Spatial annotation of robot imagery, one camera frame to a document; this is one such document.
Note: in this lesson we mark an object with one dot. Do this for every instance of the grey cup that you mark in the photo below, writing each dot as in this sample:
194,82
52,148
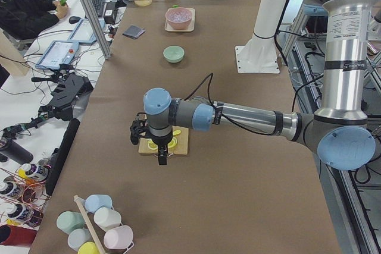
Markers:
78,237

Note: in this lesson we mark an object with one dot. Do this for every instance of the white cup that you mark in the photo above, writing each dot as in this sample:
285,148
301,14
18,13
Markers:
107,218

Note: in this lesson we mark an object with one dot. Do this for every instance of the grey folded cloths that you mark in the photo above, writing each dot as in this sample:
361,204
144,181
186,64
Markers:
133,32

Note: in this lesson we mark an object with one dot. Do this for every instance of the person in black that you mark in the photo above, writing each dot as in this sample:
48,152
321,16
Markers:
26,19

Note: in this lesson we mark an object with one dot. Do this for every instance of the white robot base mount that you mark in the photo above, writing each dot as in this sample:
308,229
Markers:
259,55

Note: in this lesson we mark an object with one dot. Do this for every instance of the blue teach pendant near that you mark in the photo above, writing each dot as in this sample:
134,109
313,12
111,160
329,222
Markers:
58,52

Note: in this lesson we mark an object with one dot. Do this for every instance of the aluminium frame post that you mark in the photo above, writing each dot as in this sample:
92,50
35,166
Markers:
96,27

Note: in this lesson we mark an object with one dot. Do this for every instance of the blue cup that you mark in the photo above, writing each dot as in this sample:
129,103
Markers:
94,202

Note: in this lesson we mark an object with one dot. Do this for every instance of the mint green bowl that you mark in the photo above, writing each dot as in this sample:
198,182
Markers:
173,54

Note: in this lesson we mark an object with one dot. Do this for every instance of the blue teach pendant far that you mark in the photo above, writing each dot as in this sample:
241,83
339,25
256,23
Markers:
82,33

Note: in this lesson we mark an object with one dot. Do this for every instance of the pink bowl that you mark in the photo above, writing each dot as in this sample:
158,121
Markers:
178,26

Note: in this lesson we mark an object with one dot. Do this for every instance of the blue teach pendant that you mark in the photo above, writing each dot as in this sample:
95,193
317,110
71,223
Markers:
58,52
82,33

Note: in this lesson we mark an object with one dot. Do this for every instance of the black computer mouse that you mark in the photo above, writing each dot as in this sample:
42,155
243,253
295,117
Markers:
74,19

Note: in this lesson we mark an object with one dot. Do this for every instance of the lemon slices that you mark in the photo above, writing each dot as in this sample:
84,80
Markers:
152,146

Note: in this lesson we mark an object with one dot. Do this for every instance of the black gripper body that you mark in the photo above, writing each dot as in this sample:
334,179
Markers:
161,142

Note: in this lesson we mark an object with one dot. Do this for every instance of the pink cup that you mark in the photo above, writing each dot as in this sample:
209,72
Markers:
120,237

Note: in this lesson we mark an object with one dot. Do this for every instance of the beige plastic tray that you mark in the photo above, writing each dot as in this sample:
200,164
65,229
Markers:
190,28

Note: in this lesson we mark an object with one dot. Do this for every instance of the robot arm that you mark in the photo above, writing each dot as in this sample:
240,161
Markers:
336,132

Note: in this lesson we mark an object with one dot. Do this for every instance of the wooden cutting board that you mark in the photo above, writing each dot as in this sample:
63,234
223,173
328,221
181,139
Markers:
180,149

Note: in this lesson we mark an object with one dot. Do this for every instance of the pile of ice cubes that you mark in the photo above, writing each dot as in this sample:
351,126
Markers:
179,16

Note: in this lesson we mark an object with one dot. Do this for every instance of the yellow cup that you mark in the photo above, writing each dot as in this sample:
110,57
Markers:
88,248

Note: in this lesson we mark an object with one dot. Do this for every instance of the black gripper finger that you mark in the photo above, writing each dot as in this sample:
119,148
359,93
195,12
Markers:
162,155

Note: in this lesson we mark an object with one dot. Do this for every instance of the black keyboard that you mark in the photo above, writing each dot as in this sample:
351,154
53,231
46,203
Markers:
99,6

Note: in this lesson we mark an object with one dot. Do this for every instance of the green cup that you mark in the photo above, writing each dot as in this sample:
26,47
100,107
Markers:
69,221

